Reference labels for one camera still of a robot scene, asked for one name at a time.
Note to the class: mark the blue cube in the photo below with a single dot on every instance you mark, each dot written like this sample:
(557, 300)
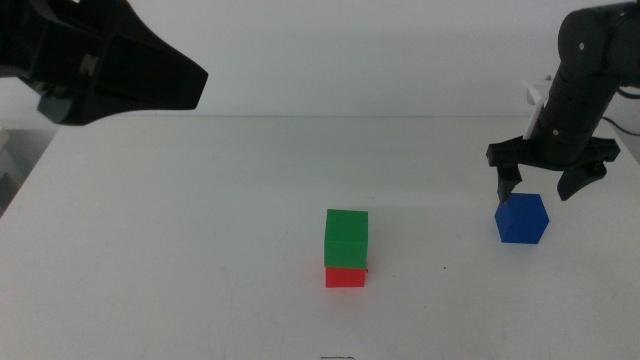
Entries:
(521, 220)

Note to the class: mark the green cube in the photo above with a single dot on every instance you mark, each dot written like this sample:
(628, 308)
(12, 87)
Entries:
(346, 237)

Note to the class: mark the red cube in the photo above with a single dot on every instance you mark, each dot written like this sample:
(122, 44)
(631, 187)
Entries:
(345, 277)

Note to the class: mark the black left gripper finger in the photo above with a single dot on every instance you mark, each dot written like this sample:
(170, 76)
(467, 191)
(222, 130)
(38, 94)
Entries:
(155, 75)

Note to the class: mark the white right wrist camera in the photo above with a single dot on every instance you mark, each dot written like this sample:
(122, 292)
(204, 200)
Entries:
(536, 100)

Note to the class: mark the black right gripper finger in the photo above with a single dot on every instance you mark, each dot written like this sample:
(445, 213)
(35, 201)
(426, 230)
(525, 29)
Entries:
(507, 180)
(575, 182)

